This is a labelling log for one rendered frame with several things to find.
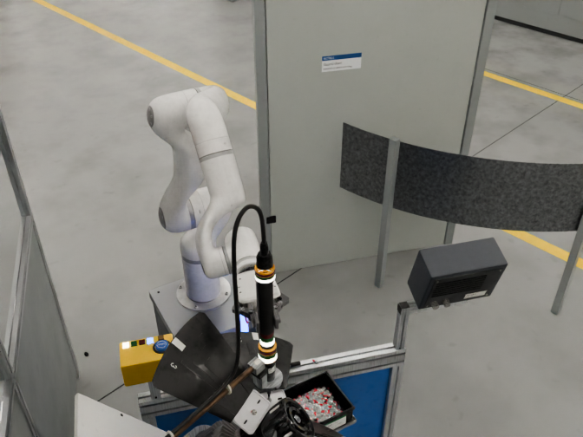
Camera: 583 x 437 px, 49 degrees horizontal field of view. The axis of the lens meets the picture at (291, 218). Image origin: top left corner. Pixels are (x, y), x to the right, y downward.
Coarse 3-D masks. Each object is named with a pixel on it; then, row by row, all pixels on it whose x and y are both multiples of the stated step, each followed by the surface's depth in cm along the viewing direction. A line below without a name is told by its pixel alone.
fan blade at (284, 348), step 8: (224, 336) 180; (232, 336) 180; (248, 336) 182; (232, 344) 178; (240, 344) 179; (248, 344) 179; (256, 344) 180; (280, 344) 184; (288, 344) 185; (240, 352) 176; (248, 352) 177; (256, 352) 177; (280, 352) 180; (288, 352) 181; (240, 360) 174; (248, 360) 174; (280, 360) 176; (288, 360) 177; (280, 368) 173; (288, 368) 174; (288, 376) 171; (264, 392) 166
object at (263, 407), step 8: (256, 392) 154; (248, 400) 153; (256, 400) 154; (264, 400) 155; (240, 408) 152; (248, 408) 152; (256, 408) 153; (264, 408) 154; (240, 416) 151; (248, 416) 152; (256, 416) 153; (264, 416) 154; (240, 424) 151; (248, 424) 152; (256, 424) 153; (248, 432) 151
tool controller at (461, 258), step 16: (480, 240) 205; (432, 256) 200; (448, 256) 200; (464, 256) 201; (480, 256) 201; (496, 256) 201; (416, 272) 206; (432, 272) 196; (448, 272) 196; (464, 272) 197; (480, 272) 199; (496, 272) 202; (416, 288) 208; (432, 288) 199; (448, 288) 202; (464, 288) 205; (480, 288) 207; (416, 304) 210; (432, 304) 206; (448, 304) 206
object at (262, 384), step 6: (252, 360) 151; (252, 366) 149; (258, 366) 149; (264, 366) 151; (252, 372) 150; (258, 372) 150; (264, 372) 151; (276, 372) 159; (258, 378) 151; (264, 378) 153; (276, 378) 157; (282, 378) 157; (258, 384) 155; (264, 384) 154; (270, 384) 156; (276, 384) 156; (264, 390) 156; (270, 390) 156
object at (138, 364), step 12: (156, 336) 196; (168, 336) 196; (120, 348) 193; (132, 348) 193; (144, 348) 193; (120, 360) 189; (132, 360) 189; (144, 360) 189; (156, 360) 189; (132, 372) 189; (144, 372) 190; (132, 384) 192
